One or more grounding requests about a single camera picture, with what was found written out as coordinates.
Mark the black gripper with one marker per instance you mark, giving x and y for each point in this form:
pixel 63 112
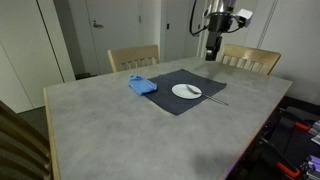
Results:
pixel 216 26

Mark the silver metal spoon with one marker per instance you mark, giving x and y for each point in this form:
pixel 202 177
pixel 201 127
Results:
pixel 192 89

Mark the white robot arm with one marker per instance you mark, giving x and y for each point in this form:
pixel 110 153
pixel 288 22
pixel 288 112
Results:
pixel 218 5

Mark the round white plate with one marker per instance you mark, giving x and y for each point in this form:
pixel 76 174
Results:
pixel 181 91

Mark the light wooden slatted chair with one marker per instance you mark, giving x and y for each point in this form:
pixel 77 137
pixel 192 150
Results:
pixel 250 51
pixel 133 51
pixel 16 140

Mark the dark grey fabric placemat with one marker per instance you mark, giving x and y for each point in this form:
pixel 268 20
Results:
pixel 166 98

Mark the blue folded cloth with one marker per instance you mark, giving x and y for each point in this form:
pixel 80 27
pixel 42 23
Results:
pixel 141 85

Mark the white room door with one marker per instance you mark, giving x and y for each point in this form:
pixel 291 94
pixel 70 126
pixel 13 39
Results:
pixel 116 40

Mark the black orange bar clamp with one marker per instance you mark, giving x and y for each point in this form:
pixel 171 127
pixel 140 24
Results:
pixel 288 169
pixel 301 126

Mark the small silver metal blocks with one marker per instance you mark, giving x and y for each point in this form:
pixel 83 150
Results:
pixel 313 165

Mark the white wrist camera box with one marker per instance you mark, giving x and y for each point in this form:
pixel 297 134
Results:
pixel 243 16

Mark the small black wall switch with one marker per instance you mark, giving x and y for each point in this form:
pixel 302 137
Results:
pixel 168 26

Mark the aluminium extrusion rail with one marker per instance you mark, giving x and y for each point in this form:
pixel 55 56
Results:
pixel 315 131

